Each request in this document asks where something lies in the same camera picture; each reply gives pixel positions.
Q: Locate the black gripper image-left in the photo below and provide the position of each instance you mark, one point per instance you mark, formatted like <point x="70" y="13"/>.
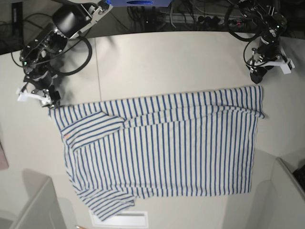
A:
<point x="43" y="83"/>

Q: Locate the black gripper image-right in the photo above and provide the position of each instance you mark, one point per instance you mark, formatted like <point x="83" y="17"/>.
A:
<point x="266" y="51"/>

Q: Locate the blue white striped T-shirt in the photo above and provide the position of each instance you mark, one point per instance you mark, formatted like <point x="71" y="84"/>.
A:
<point x="170" y="145"/>

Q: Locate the black computer tower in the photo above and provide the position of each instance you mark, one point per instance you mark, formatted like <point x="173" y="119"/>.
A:
<point x="17" y="23"/>

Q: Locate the black keyboard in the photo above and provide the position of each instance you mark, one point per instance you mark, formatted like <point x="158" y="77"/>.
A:
<point x="299" y="175"/>

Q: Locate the blue box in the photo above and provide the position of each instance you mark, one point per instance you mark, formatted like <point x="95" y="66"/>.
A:
<point x="127" y="3"/>

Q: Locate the grey partition image-left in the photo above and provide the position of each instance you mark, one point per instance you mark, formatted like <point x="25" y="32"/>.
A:
<point x="28" y="201"/>

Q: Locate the grey partition image-right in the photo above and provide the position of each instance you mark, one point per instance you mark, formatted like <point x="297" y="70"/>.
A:
<point x="279" y="203"/>

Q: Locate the white table cable grommet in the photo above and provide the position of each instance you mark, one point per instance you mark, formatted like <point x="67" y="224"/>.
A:
<point x="124" y="220"/>

